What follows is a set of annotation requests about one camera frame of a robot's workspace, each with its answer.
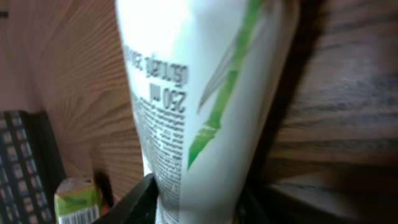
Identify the white tube gold cap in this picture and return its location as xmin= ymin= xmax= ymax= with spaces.
xmin=115 ymin=0 xmax=300 ymax=223

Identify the green snack packet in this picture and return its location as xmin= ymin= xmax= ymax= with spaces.
xmin=54 ymin=177 xmax=103 ymax=224

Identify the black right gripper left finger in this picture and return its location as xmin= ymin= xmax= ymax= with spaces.
xmin=94 ymin=173 xmax=159 ymax=224

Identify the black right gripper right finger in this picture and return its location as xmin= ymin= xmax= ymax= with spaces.
xmin=236 ymin=187 xmax=270 ymax=224

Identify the grey plastic mesh basket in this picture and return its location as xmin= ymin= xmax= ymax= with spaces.
xmin=1 ymin=110 xmax=66 ymax=223

